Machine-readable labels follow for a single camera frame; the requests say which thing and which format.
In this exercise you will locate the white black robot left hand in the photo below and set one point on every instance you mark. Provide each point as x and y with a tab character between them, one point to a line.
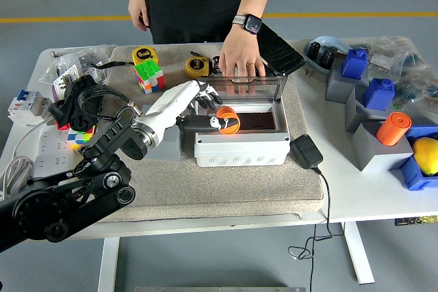
171	104

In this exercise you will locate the person's left hand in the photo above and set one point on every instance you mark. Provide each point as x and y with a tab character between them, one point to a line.
239	52

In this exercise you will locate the person's right hand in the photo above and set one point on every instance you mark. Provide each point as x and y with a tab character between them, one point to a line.
138	10

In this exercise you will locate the dark transparent box lid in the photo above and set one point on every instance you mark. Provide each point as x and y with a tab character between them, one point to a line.
263	88

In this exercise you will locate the orange cylinder battery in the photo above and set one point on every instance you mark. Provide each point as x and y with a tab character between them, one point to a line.
226	111
393	129

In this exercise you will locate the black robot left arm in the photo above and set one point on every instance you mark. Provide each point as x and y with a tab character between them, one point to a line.
51	206

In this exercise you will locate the white electrical junction box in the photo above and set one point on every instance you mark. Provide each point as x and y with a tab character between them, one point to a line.
239	152

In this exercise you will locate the black smartwatch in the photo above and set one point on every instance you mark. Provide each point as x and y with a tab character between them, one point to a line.
252	23

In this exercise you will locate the colourful puzzle cube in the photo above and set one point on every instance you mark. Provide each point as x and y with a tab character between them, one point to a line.
80	136
148	76

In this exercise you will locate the black plastic tray stack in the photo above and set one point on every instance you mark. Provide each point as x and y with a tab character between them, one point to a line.
280	51

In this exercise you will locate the grey block holder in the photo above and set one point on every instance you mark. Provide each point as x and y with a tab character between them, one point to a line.
373	148
356	114
338	87
169	148

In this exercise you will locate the yellow tape measure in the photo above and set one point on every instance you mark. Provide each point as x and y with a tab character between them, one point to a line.
143	54
196	66

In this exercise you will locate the clear plastic bags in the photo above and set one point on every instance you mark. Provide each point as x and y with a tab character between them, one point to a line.
68	59

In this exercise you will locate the grey-brown mat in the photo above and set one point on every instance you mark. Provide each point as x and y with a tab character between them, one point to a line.
212	189

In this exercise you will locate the light blue bowl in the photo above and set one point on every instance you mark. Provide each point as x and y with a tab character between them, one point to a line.
337	44

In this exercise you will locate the black cloth bundle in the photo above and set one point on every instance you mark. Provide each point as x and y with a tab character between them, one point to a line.
70	107

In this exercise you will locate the purple white parts card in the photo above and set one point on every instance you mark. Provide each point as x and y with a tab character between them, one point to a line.
63	80

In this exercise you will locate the blue plastic block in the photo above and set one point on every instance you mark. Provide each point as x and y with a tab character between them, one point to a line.
378	93
354	64

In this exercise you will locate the black power adapter plug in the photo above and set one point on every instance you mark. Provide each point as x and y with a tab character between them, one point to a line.
306	152

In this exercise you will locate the white power strip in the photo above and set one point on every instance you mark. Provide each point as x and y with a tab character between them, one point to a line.
51	155

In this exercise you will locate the white blue circuit breaker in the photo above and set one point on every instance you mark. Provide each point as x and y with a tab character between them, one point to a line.
24	100

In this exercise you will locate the clear bags of components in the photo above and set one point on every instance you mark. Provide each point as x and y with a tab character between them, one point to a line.
410	66

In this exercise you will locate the white table leg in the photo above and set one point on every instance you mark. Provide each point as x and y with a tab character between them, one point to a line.
357	251
109	264

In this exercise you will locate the blue plastic bin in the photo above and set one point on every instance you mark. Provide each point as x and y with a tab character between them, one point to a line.
414	172

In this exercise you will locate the yellow lemon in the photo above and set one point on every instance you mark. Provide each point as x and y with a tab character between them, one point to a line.
426	155

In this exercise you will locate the yellow black table label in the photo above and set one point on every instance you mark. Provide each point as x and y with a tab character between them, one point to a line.
415	220

